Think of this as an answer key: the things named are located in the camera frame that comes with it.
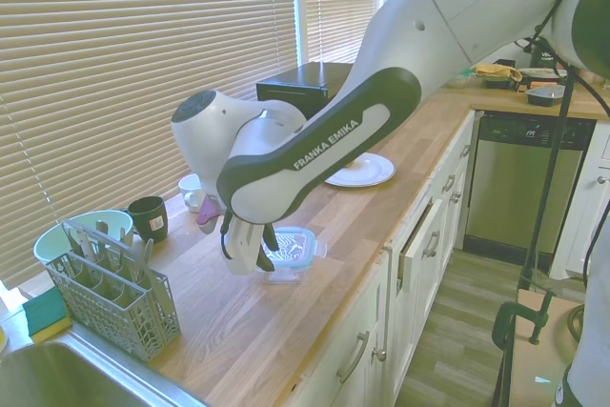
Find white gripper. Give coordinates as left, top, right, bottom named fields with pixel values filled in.
left=222, top=214, right=281, bottom=277

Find clear lid with teal seal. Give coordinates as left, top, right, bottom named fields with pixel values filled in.
left=260, top=225, right=329, bottom=269

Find clear glass food container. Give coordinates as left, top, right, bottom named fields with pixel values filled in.
left=255, top=257, right=316, bottom=287

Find black food tray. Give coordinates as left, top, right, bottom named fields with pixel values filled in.
left=525, top=85, right=567, bottom=107

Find purple object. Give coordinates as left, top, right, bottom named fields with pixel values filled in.
left=195, top=191, right=226, bottom=236

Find white mug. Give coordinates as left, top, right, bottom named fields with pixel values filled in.
left=177, top=173, right=211, bottom=214

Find white kitchen cabinet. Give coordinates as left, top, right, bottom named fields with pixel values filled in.
left=290, top=109, right=482, bottom=407

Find black cup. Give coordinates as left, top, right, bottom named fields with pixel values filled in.
left=127, top=195, right=169, bottom=245

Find white dinner plate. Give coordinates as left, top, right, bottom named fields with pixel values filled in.
left=323, top=152, right=397, bottom=188

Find grey plastic utensil basket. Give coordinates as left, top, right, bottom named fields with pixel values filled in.
left=45, top=220, right=182, bottom=363

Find black countertop appliance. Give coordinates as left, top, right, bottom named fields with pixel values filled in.
left=255, top=62, right=356, bottom=117

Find mint green bowl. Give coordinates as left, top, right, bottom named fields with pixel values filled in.
left=32, top=209, right=134, bottom=268

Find yellow green sponge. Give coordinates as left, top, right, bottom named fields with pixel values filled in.
left=21, top=288, right=73, bottom=345

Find stainless steel sink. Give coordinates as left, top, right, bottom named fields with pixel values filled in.
left=0, top=330, right=211, bottom=407

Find stainless steel dishwasher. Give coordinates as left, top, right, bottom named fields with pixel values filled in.
left=463, top=111, right=598, bottom=255

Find dark green clamp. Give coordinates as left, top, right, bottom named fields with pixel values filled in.
left=492, top=288, right=558, bottom=407

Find yellow cloth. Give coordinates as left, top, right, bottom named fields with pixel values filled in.
left=474, top=62, right=524, bottom=82

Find person in grey shirt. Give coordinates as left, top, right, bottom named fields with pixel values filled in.
left=569, top=230, right=610, bottom=407

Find black camera stand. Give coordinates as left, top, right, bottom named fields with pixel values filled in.
left=517, top=63, right=580, bottom=292

